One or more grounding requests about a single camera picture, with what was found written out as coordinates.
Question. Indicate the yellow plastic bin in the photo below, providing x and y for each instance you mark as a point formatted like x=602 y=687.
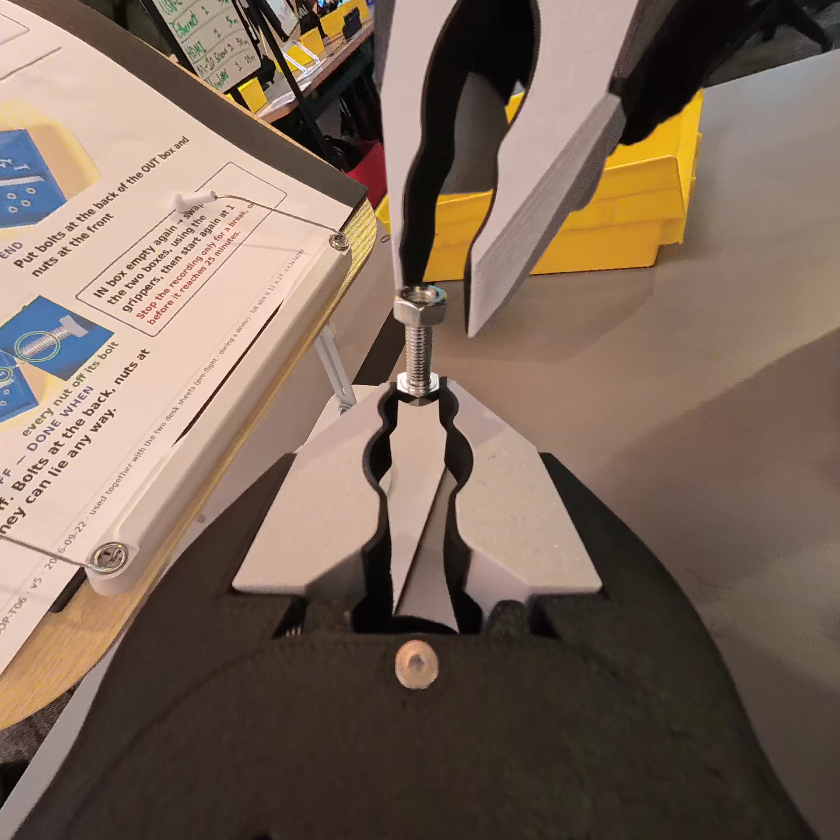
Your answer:
x=623 y=216

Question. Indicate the white stand strut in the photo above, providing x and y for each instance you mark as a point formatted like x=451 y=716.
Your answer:
x=334 y=367

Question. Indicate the person's right hand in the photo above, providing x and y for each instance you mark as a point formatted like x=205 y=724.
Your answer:
x=689 y=46

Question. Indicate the instruction sheet on stand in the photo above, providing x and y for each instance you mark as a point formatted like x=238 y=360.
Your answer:
x=39 y=682

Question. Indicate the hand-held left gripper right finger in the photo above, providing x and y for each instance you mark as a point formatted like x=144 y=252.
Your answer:
x=518 y=518

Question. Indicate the steel hex nut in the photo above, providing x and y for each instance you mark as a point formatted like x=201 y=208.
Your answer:
x=420 y=387

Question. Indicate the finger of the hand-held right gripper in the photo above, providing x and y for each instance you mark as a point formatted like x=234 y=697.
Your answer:
x=403 y=98
x=571 y=98

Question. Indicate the whiteboard with green writing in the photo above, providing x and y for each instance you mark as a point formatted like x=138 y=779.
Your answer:
x=210 y=39

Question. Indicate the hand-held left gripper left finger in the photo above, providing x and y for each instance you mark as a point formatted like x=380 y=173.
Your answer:
x=315 y=512

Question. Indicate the steel hex bolt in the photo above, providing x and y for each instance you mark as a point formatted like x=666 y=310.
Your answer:
x=417 y=354

